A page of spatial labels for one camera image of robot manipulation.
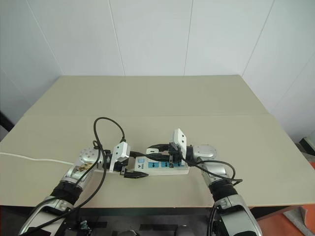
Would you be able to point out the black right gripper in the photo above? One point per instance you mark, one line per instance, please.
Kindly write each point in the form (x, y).
(174, 153)

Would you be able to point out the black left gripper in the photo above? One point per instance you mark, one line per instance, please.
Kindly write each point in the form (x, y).
(121, 165)

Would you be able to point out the white charger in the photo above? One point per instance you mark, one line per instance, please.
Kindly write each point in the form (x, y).
(152, 150)

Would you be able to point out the white power strip blue sockets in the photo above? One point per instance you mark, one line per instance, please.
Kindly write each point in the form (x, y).
(162, 169)

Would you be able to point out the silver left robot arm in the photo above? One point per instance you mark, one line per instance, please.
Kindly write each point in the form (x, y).
(71, 172)

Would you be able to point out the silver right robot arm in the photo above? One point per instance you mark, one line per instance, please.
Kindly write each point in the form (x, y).
(216, 172)

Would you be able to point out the metal clamp under table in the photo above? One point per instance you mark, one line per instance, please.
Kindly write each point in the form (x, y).
(84, 225)

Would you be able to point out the dark box on floor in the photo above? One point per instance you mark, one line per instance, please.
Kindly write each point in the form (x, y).
(308, 145)

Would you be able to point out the grey floor mat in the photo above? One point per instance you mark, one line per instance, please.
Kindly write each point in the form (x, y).
(302, 215)

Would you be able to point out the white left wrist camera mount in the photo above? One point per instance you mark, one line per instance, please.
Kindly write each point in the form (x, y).
(121, 152)

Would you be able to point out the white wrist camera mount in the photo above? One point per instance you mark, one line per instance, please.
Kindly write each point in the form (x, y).
(121, 152)
(180, 138)

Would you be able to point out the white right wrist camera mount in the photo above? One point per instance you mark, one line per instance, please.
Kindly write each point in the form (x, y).
(180, 138)

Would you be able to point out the black table frame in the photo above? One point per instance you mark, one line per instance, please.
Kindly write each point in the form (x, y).
(172, 213)

